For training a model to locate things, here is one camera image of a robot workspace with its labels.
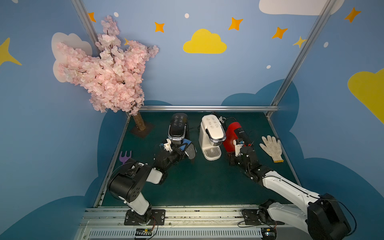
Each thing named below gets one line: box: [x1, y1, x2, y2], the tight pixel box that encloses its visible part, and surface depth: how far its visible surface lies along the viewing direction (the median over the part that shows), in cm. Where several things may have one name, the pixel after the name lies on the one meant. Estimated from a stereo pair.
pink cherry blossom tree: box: [56, 15, 160, 132], surface depth 67 cm
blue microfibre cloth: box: [179, 138, 192, 151], surface depth 88 cm
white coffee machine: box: [198, 114, 227, 161], surface depth 88 cm
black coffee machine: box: [168, 113, 190, 144], surface depth 84 cm
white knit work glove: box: [259, 135, 284, 163], surface depth 103 cm
